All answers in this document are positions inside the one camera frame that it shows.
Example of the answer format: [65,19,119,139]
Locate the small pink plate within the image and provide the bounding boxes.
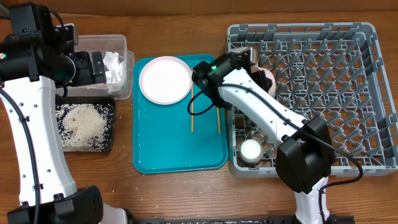
[251,65,276,97]

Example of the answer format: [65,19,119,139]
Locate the white napkin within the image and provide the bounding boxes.
[103,51,125,94]

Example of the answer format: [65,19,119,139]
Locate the white rice grains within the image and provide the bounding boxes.
[55,104,115,152]

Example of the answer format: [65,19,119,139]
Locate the white cup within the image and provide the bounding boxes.
[239,139,264,164]

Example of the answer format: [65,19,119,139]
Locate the large white plate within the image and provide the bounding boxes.
[139,56,193,105]

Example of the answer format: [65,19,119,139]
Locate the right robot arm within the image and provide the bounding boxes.
[192,54,335,223]

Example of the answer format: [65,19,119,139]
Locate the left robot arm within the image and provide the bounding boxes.
[1,38,136,223]

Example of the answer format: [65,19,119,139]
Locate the clear plastic waste bin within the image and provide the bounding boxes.
[68,34,134,100]

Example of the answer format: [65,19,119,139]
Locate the grey dishwasher rack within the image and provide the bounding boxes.
[227,22,397,177]

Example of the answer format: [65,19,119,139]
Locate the black rectangular tray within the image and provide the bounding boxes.
[55,96,116,153]

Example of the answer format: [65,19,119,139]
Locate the teal serving tray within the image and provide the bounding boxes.
[132,58,228,174]

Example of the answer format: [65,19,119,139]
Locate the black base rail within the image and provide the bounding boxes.
[127,215,355,224]

